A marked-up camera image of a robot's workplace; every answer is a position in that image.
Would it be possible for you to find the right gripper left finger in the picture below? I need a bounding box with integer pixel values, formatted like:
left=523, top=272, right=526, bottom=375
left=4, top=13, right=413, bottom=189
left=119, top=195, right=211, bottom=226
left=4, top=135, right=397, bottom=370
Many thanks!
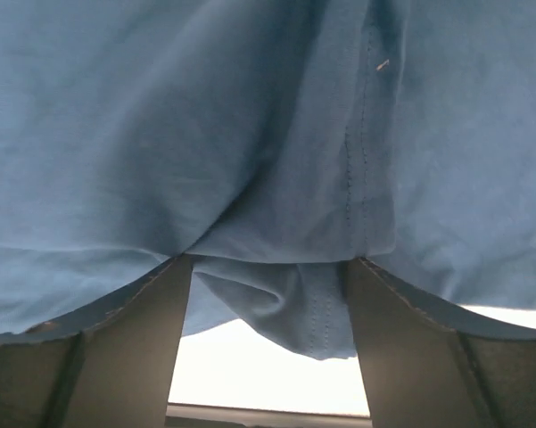
left=0, top=256, right=192, bottom=427

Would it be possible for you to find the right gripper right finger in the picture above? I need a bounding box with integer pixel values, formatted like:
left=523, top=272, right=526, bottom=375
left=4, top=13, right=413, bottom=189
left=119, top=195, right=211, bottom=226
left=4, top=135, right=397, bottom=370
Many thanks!
left=344, top=259, right=536, bottom=428

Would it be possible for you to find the dark blue t-shirt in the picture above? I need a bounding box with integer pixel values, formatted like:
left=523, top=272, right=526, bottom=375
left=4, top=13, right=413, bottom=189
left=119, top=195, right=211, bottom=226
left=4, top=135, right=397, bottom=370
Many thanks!
left=0, top=1, right=536, bottom=359

